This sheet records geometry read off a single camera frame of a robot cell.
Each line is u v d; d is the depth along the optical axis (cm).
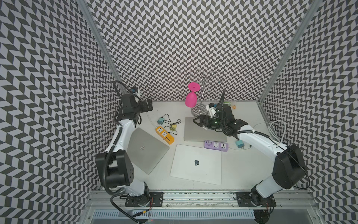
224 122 63
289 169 43
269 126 102
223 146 91
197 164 85
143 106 77
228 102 109
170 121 107
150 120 108
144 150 91
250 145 56
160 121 105
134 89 74
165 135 95
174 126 101
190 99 90
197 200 74
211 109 75
